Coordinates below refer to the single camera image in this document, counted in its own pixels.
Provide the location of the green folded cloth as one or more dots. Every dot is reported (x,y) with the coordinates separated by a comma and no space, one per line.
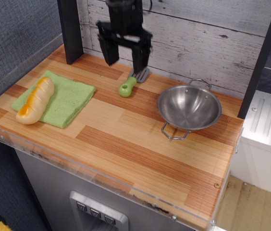
(67,101)

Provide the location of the black right frame post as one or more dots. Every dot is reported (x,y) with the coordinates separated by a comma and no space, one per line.
(255,78)

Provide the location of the black left frame post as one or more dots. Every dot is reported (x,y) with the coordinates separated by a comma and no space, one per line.
(71,31)

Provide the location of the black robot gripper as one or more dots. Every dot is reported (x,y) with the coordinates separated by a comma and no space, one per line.
(125,28)

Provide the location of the green handled grey spatula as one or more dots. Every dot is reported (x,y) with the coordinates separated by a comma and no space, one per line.
(125,89)

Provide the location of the silver dispenser button panel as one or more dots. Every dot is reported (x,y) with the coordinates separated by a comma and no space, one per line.
(91,215)

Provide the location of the toy bread loaf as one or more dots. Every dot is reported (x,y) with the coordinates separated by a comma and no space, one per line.
(36,102)

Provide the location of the black frame post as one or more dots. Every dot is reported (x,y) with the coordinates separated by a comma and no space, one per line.
(255,78)
(71,31)

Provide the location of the stainless steel pot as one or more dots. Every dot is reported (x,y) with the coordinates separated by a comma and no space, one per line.
(189,107)

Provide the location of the white toy sink unit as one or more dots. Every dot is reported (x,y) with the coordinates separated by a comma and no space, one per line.
(251,162)

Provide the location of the grey toy fridge cabinet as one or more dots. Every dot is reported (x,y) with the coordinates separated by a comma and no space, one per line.
(52,184)

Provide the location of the clear acrylic table guard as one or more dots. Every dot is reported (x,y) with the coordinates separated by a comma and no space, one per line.
(112,177)

